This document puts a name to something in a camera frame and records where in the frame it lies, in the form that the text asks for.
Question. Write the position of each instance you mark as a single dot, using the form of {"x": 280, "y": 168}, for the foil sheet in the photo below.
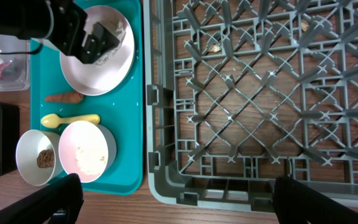
{"x": 117, "y": 29}

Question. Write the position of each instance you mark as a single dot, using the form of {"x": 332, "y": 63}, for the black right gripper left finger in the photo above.
{"x": 59, "y": 202}

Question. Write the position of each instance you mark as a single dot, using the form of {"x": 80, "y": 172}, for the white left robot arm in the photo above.
{"x": 27, "y": 19}

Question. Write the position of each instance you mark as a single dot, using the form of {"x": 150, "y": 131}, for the white round plate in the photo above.
{"x": 93, "y": 80}

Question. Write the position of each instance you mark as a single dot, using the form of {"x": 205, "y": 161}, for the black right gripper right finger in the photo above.
{"x": 295, "y": 203}

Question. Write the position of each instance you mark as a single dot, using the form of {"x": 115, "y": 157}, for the brown food piece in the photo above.
{"x": 46, "y": 159}

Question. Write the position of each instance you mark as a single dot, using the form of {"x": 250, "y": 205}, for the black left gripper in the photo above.
{"x": 67, "y": 33}

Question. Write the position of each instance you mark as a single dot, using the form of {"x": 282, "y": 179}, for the teal serving tray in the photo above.
{"x": 121, "y": 110}

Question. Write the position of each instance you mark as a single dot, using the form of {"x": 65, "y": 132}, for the white small bowl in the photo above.
{"x": 29, "y": 146}

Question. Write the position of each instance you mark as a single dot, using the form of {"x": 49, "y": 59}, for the yellow plastic spoon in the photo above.
{"x": 53, "y": 120}

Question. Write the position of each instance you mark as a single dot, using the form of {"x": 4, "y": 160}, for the grey dishwasher rack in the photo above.
{"x": 241, "y": 92}

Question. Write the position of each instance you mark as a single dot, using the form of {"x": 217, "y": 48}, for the clear plastic bin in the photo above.
{"x": 14, "y": 64}

